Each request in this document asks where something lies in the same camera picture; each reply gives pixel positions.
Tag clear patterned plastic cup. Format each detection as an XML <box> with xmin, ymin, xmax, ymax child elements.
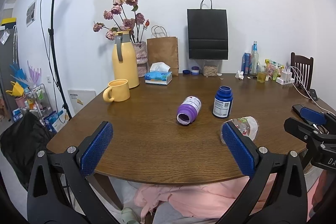
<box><xmin>220</xmin><ymin>116</ymin><xmax>259</xmax><ymax>145</ymax></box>

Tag brown paper bag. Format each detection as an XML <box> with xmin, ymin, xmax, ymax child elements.
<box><xmin>147</xmin><ymin>26</ymin><xmax>179</xmax><ymax>76</ymax></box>

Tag blue pill bottle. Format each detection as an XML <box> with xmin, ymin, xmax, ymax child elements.
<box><xmin>213</xmin><ymin>86</ymin><xmax>233</xmax><ymax>118</ymax></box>

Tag wire storage rack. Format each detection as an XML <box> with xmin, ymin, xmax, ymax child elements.
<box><xmin>16</xmin><ymin>84</ymin><xmax>53</xmax><ymax>126</ymax></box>

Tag yellow thermos jug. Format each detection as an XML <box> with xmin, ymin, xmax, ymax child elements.
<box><xmin>112</xmin><ymin>30</ymin><xmax>139</xmax><ymax>89</ymax></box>

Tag black paper bag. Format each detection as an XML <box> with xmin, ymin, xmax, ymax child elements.
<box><xmin>187</xmin><ymin>2</ymin><xmax>229</xmax><ymax>60</ymax></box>

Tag small purple white jar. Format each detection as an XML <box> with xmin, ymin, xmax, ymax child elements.
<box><xmin>190</xmin><ymin>66</ymin><xmax>200</xmax><ymax>75</ymax></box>

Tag purple pill bottle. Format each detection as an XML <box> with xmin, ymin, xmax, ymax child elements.
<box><xmin>177</xmin><ymin>96</ymin><xmax>202</xmax><ymax>126</ymax></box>

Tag pink artificial flowers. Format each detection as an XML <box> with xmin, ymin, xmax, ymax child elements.
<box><xmin>92</xmin><ymin>0</ymin><xmax>150</xmax><ymax>43</ymax></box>

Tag white power strip charger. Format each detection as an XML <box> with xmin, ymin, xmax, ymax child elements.
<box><xmin>276</xmin><ymin>69</ymin><xmax>294</xmax><ymax>85</ymax></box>

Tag black bag on floor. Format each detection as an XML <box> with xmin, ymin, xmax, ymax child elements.
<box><xmin>1</xmin><ymin>113</ymin><xmax>55</xmax><ymax>189</ymax></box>

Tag black smartphone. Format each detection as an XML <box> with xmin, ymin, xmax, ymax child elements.
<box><xmin>292</xmin><ymin>104</ymin><xmax>303</xmax><ymax>116</ymax></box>

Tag white board against wall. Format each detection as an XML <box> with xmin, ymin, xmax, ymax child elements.
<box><xmin>68</xmin><ymin>89</ymin><xmax>96</xmax><ymax>114</ymax></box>

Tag clear jar with grains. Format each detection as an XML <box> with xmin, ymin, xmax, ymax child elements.
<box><xmin>202</xmin><ymin>60</ymin><xmax>219</xmax><ymax>77</ymax></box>

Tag glass of yellow drink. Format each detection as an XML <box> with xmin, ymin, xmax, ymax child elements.
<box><xmin>257</xmin><ymin>65</ymin><xmax>268</xmax><ymax>83</ymax></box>

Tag blue tissue box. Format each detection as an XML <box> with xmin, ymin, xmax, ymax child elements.
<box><xmin>145</xmin><ymin>62</ymin><xmax>173</xmax><ymax>86</ymax></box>

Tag white charging cable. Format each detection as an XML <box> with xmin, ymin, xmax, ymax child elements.
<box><xmin>286</xmin><ymin>65</ymin><xmax>336</xmax><ymax>115</ymax></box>

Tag yellow ceramic mug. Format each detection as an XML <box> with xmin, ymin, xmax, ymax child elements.
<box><xmin>102</xmin><ymin>79</ymin><xmax>130</xmax><ymax>102</ymax></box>

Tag dark wooden chair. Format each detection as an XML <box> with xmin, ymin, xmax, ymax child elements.
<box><xmin>290</xmin><ymin>52</ymin><xmax>314</xmax><ymax>90</ymax></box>

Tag blue bottle cap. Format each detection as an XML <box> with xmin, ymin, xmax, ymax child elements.
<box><xmin>182</xmin><ymin>69</ymin><xmax>191</xmax><ymax>75</ymax></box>

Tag crumpled white tissue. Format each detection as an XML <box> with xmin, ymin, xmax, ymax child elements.
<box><xmin>235</xmin><ymin>71</ymin><xmax>244</xmax><ymax>80</ymax></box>

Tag pink clothing on lap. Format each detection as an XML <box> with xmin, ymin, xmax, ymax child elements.
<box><xmin>133</xmin><ymin>173</ymin><xmax>279</xmax><ymax>223</ymax></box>

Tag clear glass bottle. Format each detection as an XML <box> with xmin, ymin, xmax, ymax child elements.
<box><xmin>250</xmin><ymin>41</ymin><xmax>259</xmax><ymax>75</ymax></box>

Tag snack packets pile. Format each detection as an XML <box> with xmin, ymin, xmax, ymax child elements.
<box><xmin>265</xmin><ymin>59</ymin><xmax>285</xmax><ymax>81</ymax></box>

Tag blue drink can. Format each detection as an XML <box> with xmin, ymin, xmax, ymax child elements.
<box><xmin>241</xmin><ymin>53</ymin><xmax>251</xmax><ymax>75</ymax></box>

